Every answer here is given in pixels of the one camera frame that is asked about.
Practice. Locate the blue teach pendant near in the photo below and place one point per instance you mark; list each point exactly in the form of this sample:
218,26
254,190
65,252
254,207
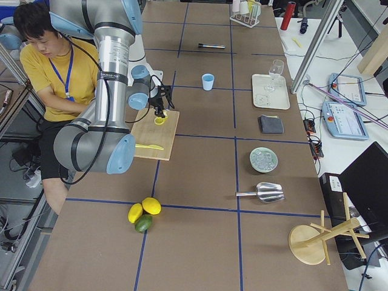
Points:
343,122

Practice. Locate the cream bear serving tray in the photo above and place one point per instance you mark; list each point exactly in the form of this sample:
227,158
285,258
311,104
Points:
270,99

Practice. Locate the blue teach pendant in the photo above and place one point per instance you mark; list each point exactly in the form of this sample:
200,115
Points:
348,88
343,122

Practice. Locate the green lime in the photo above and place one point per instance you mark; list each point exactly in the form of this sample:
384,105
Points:
143,223

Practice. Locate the grey folded cloth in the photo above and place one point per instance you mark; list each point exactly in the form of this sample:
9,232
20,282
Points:
270,124

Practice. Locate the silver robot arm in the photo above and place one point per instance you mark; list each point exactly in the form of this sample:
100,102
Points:
99,140

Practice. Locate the round wooden stand base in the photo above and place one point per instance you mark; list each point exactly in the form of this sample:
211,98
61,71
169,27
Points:
308,242

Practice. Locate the yellow plastic knife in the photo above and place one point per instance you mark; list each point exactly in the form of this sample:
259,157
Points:
150,146

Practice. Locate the red water bottle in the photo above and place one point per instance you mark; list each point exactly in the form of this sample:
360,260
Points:
288,15

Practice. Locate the steel ice scoop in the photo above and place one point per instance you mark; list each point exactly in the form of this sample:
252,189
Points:
266,192

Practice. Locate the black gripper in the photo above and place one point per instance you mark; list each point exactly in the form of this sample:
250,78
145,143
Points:
157,106

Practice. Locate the white wire cup rack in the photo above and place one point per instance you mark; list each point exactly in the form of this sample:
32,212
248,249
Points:
244,20

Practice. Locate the yellow whole lemon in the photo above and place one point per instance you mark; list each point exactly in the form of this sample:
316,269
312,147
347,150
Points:
151,205
135,213

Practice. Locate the person in yellow shirt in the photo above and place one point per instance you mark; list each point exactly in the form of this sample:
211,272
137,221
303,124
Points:
63,74

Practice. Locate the white plastic cup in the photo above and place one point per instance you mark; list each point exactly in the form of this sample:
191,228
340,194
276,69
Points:
243,8

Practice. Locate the green plastic cup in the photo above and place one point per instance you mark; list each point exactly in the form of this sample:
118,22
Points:
256,10

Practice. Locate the light blue plastic cup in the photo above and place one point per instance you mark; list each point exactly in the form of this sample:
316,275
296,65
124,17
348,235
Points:
207,81

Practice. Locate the yellow plastic cup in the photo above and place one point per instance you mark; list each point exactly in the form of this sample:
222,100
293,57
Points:
251,4

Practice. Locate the blue teach pendant far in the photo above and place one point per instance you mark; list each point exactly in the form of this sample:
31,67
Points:
348,88

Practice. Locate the black computer monitor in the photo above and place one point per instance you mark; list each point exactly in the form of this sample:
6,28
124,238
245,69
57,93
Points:
365,182

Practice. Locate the bamboo cutting board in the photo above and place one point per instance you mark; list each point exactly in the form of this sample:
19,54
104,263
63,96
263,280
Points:
147,132

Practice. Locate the clear wine glass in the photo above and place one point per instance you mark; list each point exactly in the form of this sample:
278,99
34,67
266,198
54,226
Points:
275,70

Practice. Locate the pink plastic cup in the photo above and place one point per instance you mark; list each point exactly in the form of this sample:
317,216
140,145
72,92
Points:
235,6

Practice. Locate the green bowl of ice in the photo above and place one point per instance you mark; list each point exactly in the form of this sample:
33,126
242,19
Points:
263,160

